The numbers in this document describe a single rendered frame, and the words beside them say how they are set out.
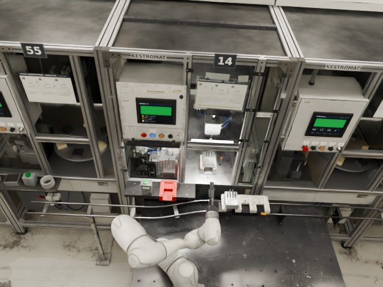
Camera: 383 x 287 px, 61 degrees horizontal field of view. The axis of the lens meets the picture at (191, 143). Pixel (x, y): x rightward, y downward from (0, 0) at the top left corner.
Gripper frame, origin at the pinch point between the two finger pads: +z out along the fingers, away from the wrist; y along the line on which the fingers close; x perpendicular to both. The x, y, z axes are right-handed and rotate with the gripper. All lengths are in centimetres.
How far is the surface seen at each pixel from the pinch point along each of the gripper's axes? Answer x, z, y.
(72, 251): 121, 5, -112
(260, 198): -42, 13, -26
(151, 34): 43, 48, 88
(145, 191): 48, 8, -17
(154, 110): 40, 18, 53
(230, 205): -16.3, 1.1, -20.1
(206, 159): 1.9, 37.5, -9.9
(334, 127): -76, 18, 46
